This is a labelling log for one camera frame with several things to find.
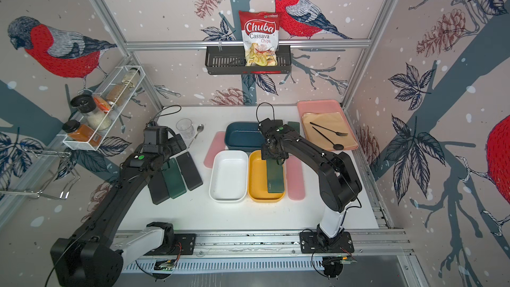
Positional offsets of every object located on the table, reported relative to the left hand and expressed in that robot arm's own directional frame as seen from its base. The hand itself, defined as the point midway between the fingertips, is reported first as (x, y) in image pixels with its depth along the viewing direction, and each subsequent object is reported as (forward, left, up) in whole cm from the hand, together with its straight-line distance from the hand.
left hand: (175, 138), depth 81 cm
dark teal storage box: (+16, -26, -20) cm, 36 cm away
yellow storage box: (-10, -34, -20) cm, 41 cm away
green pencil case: (-12, -42, -11) cm, 45 cm away
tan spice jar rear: (+12, +22, +14) cm, 29 cm away
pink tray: (+40, -75, -23) cm, 88 cm away
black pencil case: (-5, -1, -20) cm, 21 cm away
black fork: (+17, -79, -20) cm, 83 cm away
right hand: (0, -40, -12) cm, 42 cm away
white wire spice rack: (+26, +23, +13) cm, 37 cm away
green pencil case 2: (-11, +4, -19) cm, 22 cm away
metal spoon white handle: (+21, -1, -21) cm, 30 cm away
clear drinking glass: (+20, +6, -18) cm, 28 cm away
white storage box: (-9, -21, -17) cm, 29 cm away
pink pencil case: (+10, -12, -21) cm, 27 cm away
